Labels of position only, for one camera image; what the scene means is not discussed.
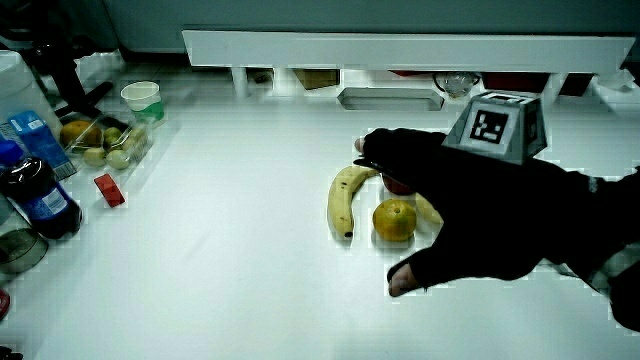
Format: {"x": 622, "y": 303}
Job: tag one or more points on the red apple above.
{"x": 395, "y": 187}

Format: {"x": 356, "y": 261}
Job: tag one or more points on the red round object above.
{"x": 3, "y": 304}

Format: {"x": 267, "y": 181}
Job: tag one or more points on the white shelf riser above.
{"x": 400, "y": 50}

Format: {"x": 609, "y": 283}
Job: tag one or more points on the brown cardboard box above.
{"x": 316, "y": 78}

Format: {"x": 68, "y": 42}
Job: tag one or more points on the clear glass bulb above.
{"x": 456, "y": 82}

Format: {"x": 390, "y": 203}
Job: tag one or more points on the white green paper cup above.
{"x": 144, "y": 102}

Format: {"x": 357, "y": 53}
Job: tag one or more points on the orange fruit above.
{"x": 79, "y": 133}

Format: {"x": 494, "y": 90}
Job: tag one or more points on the person's right hand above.
{"x": 480, "y": 210}

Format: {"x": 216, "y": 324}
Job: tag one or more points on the metal rectangular tray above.
{"x": 390, "y": 99}

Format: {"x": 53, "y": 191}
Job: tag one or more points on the clear glass jar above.
{"x": 17, "y": 247}

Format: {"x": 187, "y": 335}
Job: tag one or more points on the white plastic container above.
{"x": 17, "y": 87}

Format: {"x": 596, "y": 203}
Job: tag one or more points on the red block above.
{"x": 109, "y": 190}

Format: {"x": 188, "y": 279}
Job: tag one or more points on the dark soda bottle blue label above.
{"x": 37, "y": 197}

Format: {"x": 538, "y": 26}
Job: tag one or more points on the black stand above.
{"x": 60, "y": 65}

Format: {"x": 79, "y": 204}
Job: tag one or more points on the orange tangerine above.
{"x": 394, "y": 220}

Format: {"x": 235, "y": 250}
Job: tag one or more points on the green fruit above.
{"x": 118, "y": 159}
{"x": 94, "y": 157}
{"x": 112, "y": 135}

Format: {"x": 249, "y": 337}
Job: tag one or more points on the yellow banana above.
{"x": 341, "y": 200}

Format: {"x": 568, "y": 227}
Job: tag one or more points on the person's right forearm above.
{"x": 620, "y": 220}

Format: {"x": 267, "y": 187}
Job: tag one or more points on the clear plastic fruit container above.
{"x": 131, "y": 150}

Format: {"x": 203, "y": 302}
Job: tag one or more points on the blue carton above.
{"x": 40, "y": 142}

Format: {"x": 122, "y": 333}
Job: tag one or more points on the red box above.
{"x": 515, "y": 81}

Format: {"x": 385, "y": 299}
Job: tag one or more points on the white crumpled tissue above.
{"x": 615, "y": 80}

